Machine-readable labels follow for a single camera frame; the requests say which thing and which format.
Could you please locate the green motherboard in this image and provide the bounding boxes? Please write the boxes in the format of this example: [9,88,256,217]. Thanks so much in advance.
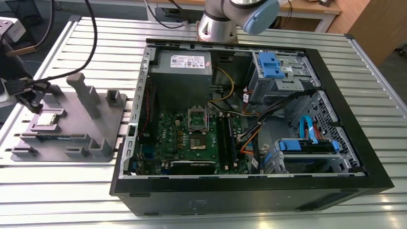
[136,112,252,175]

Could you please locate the white power supply label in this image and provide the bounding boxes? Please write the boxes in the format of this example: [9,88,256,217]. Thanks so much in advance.
[169,55,206,70]

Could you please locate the blue plastic drive latch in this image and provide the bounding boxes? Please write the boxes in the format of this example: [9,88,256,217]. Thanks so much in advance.
[258,52,285,79]

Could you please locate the wooden desk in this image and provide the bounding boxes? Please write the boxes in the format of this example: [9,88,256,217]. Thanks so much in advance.
[278,0,342,33]

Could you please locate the silver CPU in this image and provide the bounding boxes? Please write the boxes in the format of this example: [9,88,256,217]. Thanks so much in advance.
[34,113,58,126]

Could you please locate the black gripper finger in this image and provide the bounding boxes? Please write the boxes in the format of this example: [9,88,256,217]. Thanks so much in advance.
[14,92,41,113]
[30,82,51,106]

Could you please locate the thin red wire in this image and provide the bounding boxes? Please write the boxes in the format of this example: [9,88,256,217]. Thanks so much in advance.
[140,90,150,134]

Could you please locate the black mesh bin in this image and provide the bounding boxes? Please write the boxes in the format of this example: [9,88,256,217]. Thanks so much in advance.
[0,0,43,62]

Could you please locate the orange wire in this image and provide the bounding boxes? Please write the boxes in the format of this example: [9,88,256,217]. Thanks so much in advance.
[240,138,254,156]

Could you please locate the grey plastic parts rack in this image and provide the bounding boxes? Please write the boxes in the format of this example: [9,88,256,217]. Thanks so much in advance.
[10,73,129,164]

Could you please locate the CPU socket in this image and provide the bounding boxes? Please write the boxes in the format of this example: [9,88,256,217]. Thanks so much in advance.
[189,133,208,150]

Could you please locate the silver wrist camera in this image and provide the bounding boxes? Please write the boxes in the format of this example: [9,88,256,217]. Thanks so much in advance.
[0,18,26,42]
[0,78,13,108]

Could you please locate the hard disk in blue carrier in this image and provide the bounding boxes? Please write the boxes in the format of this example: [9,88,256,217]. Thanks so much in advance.
[278,139,338,153]

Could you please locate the dark blue flat cable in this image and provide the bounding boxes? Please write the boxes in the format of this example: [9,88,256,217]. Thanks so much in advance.
[258,152,274,174]

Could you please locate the black open PC case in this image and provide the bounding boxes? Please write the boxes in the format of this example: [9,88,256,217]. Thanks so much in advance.
[109,38,394,217]

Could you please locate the black graphics card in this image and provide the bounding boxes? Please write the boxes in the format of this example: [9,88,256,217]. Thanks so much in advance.
[169,160,217,175]

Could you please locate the grey power supply unit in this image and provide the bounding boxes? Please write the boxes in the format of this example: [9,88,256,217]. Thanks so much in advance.
[148,50,213,108]

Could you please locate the black camera cable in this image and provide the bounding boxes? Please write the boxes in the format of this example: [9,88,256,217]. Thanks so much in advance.
[33,0,57,50]
[30,0,97,83]

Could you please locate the yellow wire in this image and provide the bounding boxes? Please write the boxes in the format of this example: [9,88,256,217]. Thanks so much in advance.
[209,66,236,103]

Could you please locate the grey metal drive cage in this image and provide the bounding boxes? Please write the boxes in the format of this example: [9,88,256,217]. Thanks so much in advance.
[246,51,321,105]

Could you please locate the wooden cabinet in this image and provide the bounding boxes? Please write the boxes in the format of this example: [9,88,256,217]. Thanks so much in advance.
[326,0,407,67]

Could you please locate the metal socket cover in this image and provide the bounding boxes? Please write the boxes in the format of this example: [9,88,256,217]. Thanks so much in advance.
[186,108,209,131]

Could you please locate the black RAM slot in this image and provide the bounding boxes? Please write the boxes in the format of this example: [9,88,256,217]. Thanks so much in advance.
[217,114,230,169]
[225,114,238,167]

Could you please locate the black cable bundle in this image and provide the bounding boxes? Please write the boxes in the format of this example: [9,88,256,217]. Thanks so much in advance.
[237,90,320,141]

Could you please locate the light blue data cable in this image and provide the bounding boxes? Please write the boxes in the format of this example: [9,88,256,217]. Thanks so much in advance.
[298,115,318,145]

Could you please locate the white framed desk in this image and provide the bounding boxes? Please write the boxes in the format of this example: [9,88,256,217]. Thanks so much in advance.
[144,0,206,22]

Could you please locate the green RAM stick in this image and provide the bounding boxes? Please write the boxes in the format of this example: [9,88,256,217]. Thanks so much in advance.
[34,135,73,141]

